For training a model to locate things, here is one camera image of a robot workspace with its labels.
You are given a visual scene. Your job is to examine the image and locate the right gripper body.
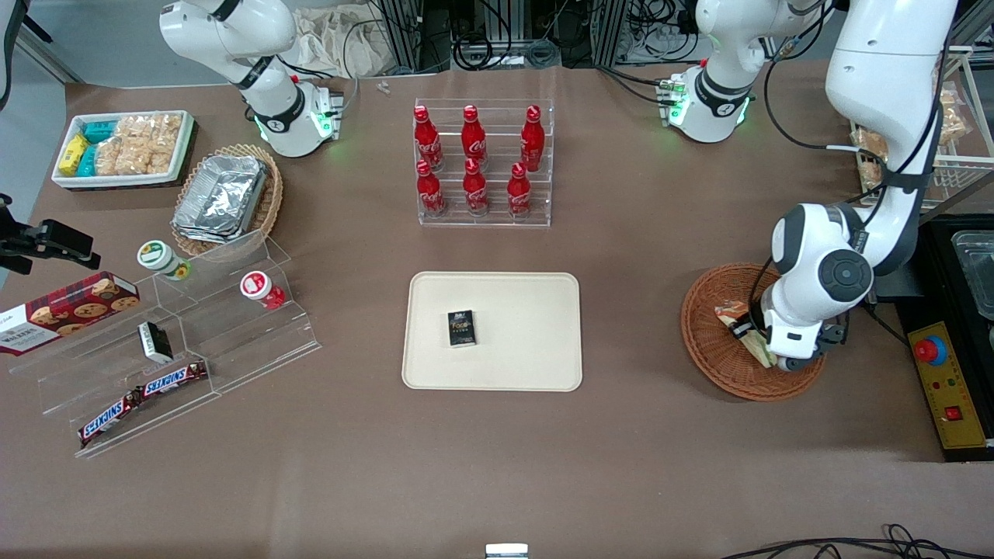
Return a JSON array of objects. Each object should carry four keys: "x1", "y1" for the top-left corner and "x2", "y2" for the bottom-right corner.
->
[{"x1": 0, "y1": 194, "x2": 36, "y2": 274}]

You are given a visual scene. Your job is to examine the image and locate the triangle sandwich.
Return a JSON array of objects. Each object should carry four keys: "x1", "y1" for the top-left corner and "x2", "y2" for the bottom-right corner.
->
[{"x1": 714, "y1": 299, "x2": 777, "y2": 370}]

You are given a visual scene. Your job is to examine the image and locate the round brown wicker basket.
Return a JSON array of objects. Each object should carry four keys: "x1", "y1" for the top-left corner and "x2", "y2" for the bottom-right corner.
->
[{"x1": 681, "y1": 263, "x2": 829, "y2": 402}]

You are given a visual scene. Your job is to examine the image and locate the light oval wicker basket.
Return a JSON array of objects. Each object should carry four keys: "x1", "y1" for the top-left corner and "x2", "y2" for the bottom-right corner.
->
[{"x1": 171, "y1": 144, "x2": 284, "y2": 259}]

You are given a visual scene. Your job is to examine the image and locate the beige plastic tray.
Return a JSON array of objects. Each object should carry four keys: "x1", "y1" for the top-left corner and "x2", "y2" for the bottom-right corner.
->
[{"x1": 401, "y1": 271, "x2": 583, "y2": 392}]

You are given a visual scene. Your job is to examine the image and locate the red tartan cookie box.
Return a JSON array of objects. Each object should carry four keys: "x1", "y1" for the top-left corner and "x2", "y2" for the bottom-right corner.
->
[{"x1": 0, "y1": 271, "x2": 141, "y2": 356}]

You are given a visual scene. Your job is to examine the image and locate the green lid yogurt cup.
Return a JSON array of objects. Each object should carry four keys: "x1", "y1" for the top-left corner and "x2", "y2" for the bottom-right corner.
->
[{"x1": 137, "y1": 240, "x2": 193, "y2": 282}]

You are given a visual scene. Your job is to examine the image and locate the white rectangular snack bin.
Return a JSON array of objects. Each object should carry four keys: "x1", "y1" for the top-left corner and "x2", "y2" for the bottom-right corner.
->
[{"x1": 51, "y1": 110, "x2": 195, "y2": 189}]

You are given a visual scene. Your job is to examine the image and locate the yellow snack pack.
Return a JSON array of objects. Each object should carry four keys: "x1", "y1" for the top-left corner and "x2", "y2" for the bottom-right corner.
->
[{"x1": 59, "y1": 134, "x2": 90, "y2": 176}]

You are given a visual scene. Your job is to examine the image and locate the clear rice cracker bag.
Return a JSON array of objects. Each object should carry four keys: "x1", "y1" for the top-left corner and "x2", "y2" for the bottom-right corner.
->
[
  {"x1": 93, "y1": 138, "x2": 178, "y2": 176},
  {"x1": 116, "y1": 114, "x2": 183, "y2": 148}
]

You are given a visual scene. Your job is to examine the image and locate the small black white box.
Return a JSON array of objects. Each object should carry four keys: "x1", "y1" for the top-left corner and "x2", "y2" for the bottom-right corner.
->
[{"x1": 137, "y1": 321, "x2": 175, "y2": 364}]

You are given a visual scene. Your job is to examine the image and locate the red emergency stop button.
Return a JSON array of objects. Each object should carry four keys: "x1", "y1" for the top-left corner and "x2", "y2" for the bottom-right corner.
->
[{"x1": 913, "y1": 335, "x2": 950, "y2": 367}]

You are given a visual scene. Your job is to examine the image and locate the Snickers chocolate bar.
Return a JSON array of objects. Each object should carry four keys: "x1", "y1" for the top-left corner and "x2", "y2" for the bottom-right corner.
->
[
  {"x1": 140, "y1": 360, "x2": 209, "y2": 398},
  {"x1": 78, "y1": 388, "x2": 144, "y2": 448}
]

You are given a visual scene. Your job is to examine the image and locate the silver foil containers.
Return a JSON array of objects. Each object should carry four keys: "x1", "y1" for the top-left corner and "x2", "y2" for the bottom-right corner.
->
[{"x1": 172, "y1": 154, "x2": 269, "y2": 245}]

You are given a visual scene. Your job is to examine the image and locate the clear acrylic step display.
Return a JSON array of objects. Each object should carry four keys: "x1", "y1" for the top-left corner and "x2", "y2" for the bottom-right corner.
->
[{"x1": 8, "y1": 229, "x2": 323, "y2": 459}]

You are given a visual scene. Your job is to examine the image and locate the black yellow control box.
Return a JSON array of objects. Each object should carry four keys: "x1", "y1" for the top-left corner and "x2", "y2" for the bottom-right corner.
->
[{"x1": 897, "y1": 217, "x2": 994, "y2": 464}]

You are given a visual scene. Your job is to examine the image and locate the red lid yogurt cup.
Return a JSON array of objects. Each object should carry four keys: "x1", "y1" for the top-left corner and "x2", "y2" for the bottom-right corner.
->
[{"x1": 239, "y1": 270, "x2": 287, "y2": 311}]

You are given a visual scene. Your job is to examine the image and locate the clear plastic container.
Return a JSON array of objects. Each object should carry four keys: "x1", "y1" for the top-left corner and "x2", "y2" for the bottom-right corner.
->
[{"x1": 951, "y1": 231, "x2": 994, "y2": 321}]

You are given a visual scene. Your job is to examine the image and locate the clear cracker snack bag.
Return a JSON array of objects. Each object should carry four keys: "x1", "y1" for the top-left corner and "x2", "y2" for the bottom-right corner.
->
[
  {"x1": 850, "y1": 128, "x2": 890, "y2": 189},
  {"x1": 936, "y1": 84, "x2": 969, "y2": 146}
]

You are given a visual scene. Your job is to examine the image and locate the black stand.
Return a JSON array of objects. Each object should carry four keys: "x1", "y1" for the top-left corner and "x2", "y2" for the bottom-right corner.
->
[{"x1": 0, "y1": 0, "x2": 54, "y2": 109}]

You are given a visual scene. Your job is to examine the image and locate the red cola bottle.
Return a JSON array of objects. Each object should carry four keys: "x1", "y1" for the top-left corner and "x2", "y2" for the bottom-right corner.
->
[
  {"x1": 520, "y1": 105, "x2": 546, "y2": 173},
  {"x1": 461, "y1": 105, "x2": 488, "y2": 172},
  {"x1": 415, "y1": 159, "x2": 447, "y2": 218},
  {"x1": 463, "y1": 158, "x2": 491, "y2": 217},
  {"x1": 507, "y1": 161, "x2": 533, "y2": 220},
  {"x1": 413, "y1": 105, "x2": 443, "y2": 172}
]

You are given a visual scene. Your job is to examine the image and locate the small black snack box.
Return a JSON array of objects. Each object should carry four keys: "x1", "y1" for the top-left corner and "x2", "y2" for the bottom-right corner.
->
[{"x1": 447, "y1": 310, "x2": 478, "y2": 348}]

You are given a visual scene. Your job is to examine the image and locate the clear acrylic bottle rack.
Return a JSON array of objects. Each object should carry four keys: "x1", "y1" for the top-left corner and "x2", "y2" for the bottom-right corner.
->
[{"x1": 414, "y1": 98, "x2": 555, "y2": 228}]

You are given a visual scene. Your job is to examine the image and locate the beige cloth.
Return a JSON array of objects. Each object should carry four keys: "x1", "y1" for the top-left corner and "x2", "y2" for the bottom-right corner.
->
[{"x1": 295, "y1": 6, "x2": 393, "y2": 78}]

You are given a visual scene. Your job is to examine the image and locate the black table cable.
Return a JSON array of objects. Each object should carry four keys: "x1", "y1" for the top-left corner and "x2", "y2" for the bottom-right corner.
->
[{"x1": 858, "y1": 301, "x2": 911, "y2": 348}]

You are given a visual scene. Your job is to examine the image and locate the grey metal bracket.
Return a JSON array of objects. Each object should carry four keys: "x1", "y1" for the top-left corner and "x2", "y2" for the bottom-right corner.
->
[{"x1": 871, "y1": 264, "x2": 923, "y2": 304}]

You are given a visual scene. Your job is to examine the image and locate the black floor cable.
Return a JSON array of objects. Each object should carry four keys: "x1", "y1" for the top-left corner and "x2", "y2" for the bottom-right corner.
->
[{"x1": 718, "y1": 524, "x2": 994, "y2": 559}]

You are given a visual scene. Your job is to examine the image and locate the white wire basket rack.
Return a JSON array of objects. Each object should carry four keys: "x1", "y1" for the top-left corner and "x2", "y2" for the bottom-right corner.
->
[{"x1": 849, "y1": 47, "x2": 994, "y2": 204}]

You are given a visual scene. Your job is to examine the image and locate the aluminium frame post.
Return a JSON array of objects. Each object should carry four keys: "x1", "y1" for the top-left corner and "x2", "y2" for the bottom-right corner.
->
[
  {"x1": 381, "y1": 0, "x2": 453, "y2": 75},
  {"x1": 593, "y1": 0, "x2": 630, "y2": 68}
]

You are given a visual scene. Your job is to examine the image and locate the black cable coil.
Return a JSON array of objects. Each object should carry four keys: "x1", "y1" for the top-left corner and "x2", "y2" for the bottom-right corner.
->
[{"x1": 453, "y1": 33, "x2": 495, "y2": 72}]

